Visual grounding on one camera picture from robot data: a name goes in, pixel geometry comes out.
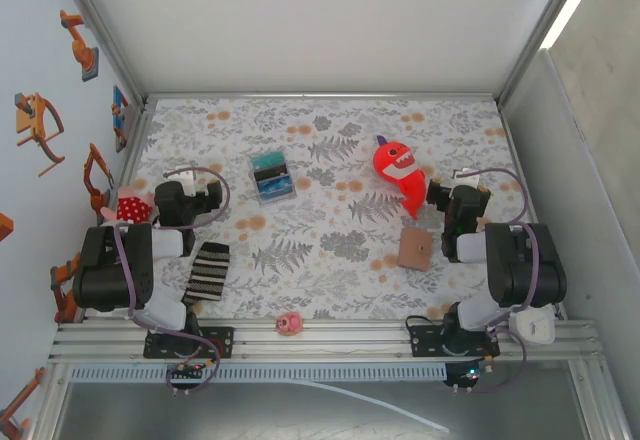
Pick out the black white striped sock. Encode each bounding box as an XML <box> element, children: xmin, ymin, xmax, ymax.
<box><xmin>180</xmin><ymin>240</ymin><xmax>232</xmax><ymax>305</ymax></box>

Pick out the blue credit card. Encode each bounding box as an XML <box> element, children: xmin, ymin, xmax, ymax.
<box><xmin>256</xmin><ymin>174</ymin><xmax>295</xmax><ymax>201</ymax></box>

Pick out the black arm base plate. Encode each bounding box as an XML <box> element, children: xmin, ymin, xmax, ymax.
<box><xmin>143</xmin><ymin>326</ymin><xmax>236</xmax><ymax>360</ymax></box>
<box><xmin>408</xmin><ymin>323</ymin><xmax>501</xmax><ymax>360</ymax></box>

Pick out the white slotted cable duct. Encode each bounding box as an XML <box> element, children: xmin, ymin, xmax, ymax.
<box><xmin>69</xmin><ymin>363</ymin><xmax>448</xmax><ymax>382</ymax></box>

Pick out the white plastic tube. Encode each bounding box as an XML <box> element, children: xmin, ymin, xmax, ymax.
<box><xmin>279</xmin><ymin>378</ymin><xmax>451</xmax><ymax>434</ymax></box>

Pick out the pink pig plush toy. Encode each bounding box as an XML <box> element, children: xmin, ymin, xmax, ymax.
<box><xmin>101</xmin><ymin>183</ymin><xmax>157</xmax><ymax>225</ymax></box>

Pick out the thin aluminium frame rail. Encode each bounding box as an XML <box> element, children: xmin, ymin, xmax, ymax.
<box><xmin>143</xmin><ymin>91</ymin><xmax>501</xmax><ymax>102</ymax></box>

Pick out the white light strip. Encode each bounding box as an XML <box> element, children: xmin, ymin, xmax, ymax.
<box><xmin>542</xmin><ymin>0</ymin><xmax>609</xmax><ymax>50</ymax></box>

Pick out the white square clock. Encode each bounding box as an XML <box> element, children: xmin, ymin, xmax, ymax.
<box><xmin>508</xmin><ymin>306</ymin><xmax>557</xmax><ymax>347</ymax></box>

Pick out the black controller circuit board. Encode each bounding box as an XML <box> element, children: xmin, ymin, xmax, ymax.
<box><xmin>169</xmin><ymin>362</ymin><xmax>207</xmax><ymax>380</ymax></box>
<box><xmin>443</xmin><ymin>359</ymin><xmax>494</xmax><ymax>390</ymax></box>

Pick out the wide aluminium frame rail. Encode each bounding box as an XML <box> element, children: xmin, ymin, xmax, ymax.
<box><xmin>48</xmin><ymin>319</ymin><xmax>599</xmax><ymax>362</ymax></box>

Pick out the pink donut toy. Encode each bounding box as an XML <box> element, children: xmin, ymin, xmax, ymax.
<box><xmin>275</xmin><ymin>310</ymin><xmax>304</xmax><ymax>336</ymax></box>

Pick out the red shark plush toy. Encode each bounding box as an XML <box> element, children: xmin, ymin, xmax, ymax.
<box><xmin>372</xmin><ymin>133</ymin><xmax>429</xmax><ymax>220</ymax></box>

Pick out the floral fern tablecloth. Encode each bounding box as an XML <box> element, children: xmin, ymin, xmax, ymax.
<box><xmin>97</xmin><ymin>97</ymin><xmax>555</xmax><ymax>322</ymax></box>

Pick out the teal credit card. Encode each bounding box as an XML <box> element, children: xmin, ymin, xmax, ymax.
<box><xmin>251</xmin><ymin>152</ymin><xmax>285</xmax><ymax>171</ymax></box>

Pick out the blue orange wall sticker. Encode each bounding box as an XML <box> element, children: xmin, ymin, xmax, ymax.
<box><xmin>110</xmin><ymin>84</ymin><xmax>134</xmax><ymax>154</ymax></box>

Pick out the brown leather card holder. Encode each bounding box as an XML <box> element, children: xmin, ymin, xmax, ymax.
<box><xmin>398</xmin><ymin>227</ymin><xmax>432</xmax><ymax>272</ymax></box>

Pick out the black credit card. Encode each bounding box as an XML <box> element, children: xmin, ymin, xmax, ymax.
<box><xmin>253</xmin><ymin>163</ymin><xmax>290</xmax><ymax>185</ymax></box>

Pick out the aluminium frame post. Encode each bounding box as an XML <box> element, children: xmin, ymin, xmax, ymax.
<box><xmin>497</xmin><ymin>0</ymin><xmax>594</xmax><ymax>109</ymax></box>
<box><xmin>52</xmin><ymin>0</ymin><xmax>149</xmax><ymax>106</ymax></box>

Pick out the orange gripper wall sticker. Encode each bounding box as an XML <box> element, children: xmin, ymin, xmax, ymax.
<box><xmin>13</xmin><ymin>92</ymin><xmax>66</xmax><ymax>179</ymax></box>

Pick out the blue and black small box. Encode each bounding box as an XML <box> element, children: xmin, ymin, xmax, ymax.
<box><xmin>249</xmin><ymin>151</ymin><xmax>297</xmax><ymax>206</ymax></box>

